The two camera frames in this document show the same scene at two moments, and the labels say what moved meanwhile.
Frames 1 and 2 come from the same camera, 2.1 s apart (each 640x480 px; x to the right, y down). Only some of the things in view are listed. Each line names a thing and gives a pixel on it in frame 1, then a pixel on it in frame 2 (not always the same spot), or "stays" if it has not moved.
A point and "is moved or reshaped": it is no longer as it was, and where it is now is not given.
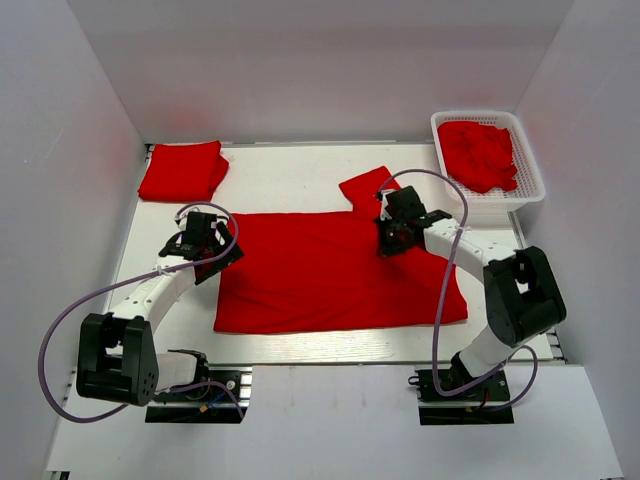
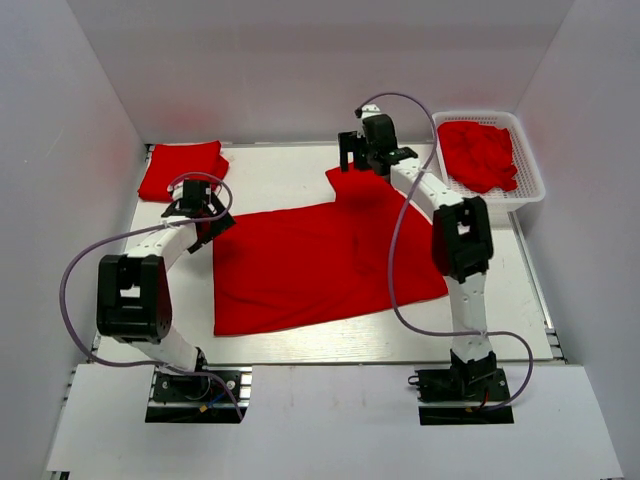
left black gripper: x=222 y=263 → x=227 y=223
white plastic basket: x=530 y=185 stays
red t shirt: x=324 y=272 is moved or reshaped
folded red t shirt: x=183 y=172 stays
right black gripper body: x=390 y=238 → x=371 y=151
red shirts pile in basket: x=479 y=156 stays
